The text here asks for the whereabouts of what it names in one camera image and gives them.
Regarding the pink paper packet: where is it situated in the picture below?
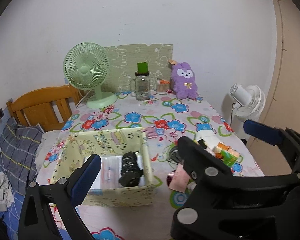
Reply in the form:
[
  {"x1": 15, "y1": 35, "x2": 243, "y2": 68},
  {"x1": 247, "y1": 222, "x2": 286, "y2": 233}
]
[{"x1": 168, "y1": 164, "x2": 196, "y2": 193}]

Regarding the floral tablecloth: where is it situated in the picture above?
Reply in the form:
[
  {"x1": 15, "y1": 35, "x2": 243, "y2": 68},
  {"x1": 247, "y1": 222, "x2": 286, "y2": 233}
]
[{"x1": 37, "y1": 92, "x2": 263, "y2": 239}]

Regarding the crumpled white cloth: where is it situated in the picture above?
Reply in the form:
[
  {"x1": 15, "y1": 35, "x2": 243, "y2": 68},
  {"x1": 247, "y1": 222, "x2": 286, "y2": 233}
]
[{"x1": 0, "y1": 172, "x2": 14, "y2": 212}]

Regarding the white standing fan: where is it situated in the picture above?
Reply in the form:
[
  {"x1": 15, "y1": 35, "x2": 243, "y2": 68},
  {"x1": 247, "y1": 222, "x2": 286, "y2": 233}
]
[{"x1": 228, "y1": 83, "x2": 266, "y2": 141}]

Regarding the yellow cartoon storage box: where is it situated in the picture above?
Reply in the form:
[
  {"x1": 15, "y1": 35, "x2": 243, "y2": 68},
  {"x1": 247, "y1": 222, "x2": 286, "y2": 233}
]
[{"x1": 51, "y1": 127, "x2": 155, "y2": 207}]

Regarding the black rolled bundle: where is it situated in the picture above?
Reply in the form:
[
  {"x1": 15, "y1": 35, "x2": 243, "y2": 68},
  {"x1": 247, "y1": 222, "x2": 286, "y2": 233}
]
[{"x1": 119, "y1": 152, "x2": 143, "y2": 187}]

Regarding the purple plush bunny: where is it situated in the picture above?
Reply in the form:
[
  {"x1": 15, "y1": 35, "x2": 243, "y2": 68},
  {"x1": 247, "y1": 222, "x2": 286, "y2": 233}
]
[{"x1": 171, "y1": 62, "x2": 198, "y2": 99}]

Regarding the wooden bed headboard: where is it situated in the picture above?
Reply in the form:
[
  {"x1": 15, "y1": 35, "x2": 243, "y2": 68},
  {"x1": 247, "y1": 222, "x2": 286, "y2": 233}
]
[{"x1": 6, "y1": 85, "x2": 82, "y2": 131}]

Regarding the cotton swab container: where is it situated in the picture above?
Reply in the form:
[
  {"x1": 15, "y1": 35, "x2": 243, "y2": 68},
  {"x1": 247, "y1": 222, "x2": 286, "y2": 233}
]
[{"x1": 156, "y1": 79, "x2": 170, "y2": 95}]

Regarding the glass mason jar mug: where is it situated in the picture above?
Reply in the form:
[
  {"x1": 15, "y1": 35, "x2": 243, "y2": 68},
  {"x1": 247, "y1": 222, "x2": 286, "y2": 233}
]
[{"x1": 130, "y1": 72, "x2": 151, "y2": 101}]

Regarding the green cup on jar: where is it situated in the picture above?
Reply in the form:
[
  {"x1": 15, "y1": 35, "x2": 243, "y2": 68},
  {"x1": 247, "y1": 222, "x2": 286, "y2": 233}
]
[{"x1": 137, "y1": 62, "x2": 148, "y2": 74}]

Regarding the green desk fan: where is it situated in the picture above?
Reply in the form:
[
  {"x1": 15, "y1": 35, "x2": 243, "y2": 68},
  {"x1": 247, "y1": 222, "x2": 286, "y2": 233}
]
[{"x1": 63, "y1": 42, "x2": 117, "y2": 109}]

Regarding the fan black power cable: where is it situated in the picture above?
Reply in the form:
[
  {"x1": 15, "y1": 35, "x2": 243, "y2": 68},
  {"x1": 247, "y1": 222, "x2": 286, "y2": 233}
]
[{"x1": 229, "y1": 101, "x2": 241, "y2": 127}]

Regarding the green patterned wall board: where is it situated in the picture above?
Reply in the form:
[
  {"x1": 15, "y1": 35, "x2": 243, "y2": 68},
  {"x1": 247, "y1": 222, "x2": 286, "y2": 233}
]
[{"x1": 102, "y1": 43, "x2": 173, "y2": 93}]

